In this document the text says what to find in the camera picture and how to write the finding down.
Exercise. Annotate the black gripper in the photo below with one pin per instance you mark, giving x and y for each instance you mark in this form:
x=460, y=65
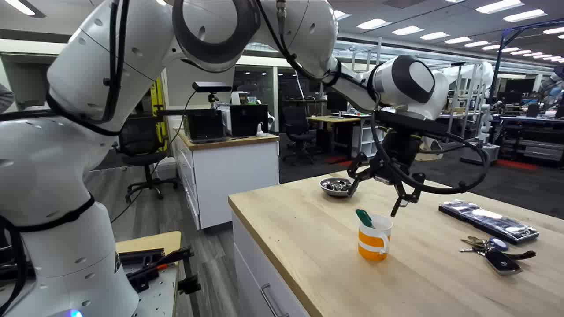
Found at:
x=400, y=153

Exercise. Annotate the green capped marker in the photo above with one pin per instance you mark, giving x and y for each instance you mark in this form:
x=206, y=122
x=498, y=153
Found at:
x=363, y=217

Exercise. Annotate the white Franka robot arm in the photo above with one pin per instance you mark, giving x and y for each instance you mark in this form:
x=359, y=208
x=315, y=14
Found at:
x=70, y=176

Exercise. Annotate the white and orange mug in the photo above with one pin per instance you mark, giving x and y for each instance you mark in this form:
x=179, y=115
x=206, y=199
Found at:
x=373, y=238

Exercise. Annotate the metal bowl with screws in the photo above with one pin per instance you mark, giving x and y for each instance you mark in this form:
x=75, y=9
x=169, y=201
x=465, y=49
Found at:
x=336, y=187

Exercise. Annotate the key bunch with black fob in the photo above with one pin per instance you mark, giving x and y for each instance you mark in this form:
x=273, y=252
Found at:
x=495, y=252

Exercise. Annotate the black box device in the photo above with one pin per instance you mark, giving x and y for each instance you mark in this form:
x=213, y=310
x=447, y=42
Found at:
x=246, y=118

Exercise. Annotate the white cabinet with wood top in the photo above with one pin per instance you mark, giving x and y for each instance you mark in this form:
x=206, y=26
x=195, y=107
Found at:
x=225, y=173

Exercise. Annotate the black bar clamp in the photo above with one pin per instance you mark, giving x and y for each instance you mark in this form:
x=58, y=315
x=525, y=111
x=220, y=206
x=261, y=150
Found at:
x=155, y=266

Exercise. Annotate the small wooden workbench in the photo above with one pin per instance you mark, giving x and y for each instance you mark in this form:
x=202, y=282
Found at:
x=153, y=275

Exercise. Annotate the black office chair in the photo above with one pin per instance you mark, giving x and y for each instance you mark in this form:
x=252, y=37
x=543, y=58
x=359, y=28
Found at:
x=142, y=150

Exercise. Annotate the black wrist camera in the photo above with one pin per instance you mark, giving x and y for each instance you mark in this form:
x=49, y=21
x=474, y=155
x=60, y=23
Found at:
x=361, y=171

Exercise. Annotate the black camera bar on stand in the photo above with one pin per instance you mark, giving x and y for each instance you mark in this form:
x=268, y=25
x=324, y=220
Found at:
x=211, y=86

